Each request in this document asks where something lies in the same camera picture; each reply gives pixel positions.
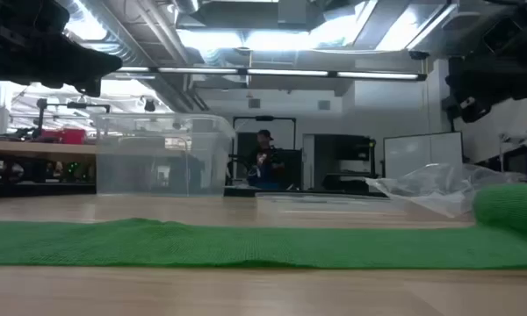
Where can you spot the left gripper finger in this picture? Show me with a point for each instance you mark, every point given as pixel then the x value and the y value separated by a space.
pixel 88 66

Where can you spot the clear plastic bag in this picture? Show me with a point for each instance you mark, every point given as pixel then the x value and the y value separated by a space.
pixel 439 188

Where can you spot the green elastic bandage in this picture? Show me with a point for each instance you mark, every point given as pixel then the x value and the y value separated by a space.
pixel 246 246

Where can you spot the red plastic bin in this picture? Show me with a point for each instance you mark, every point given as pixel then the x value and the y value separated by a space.
pixel 68 136

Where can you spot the black hanging spotlight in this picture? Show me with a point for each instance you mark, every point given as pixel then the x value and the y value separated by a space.
pixel 149 105

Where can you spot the wooden workbench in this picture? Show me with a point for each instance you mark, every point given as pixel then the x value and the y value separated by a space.
pixel 35 149

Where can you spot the white whiteboard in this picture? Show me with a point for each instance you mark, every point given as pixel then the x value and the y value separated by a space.
pixel 421 155

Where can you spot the clear plastic container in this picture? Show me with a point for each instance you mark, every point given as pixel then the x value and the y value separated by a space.
pixel 158 158

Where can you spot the black cabinet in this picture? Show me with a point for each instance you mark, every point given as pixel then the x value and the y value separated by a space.
pixel 347 153

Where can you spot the person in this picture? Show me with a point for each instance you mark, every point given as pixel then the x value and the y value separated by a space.
pixel 263 162

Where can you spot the long ceiling light bar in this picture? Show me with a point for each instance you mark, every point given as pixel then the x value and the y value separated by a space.
pixel 290 72

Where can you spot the black camera rig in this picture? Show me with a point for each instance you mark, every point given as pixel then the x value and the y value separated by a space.
pixel 41 118

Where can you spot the black dome camera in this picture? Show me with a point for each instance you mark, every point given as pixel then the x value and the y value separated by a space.
pixel 418 55

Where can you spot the grey wall vent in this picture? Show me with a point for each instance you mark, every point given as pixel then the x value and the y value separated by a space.
pixel 324 105
pixel 254 103

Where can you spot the black gantry frame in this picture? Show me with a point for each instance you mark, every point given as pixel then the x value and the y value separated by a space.
pixel 263 118

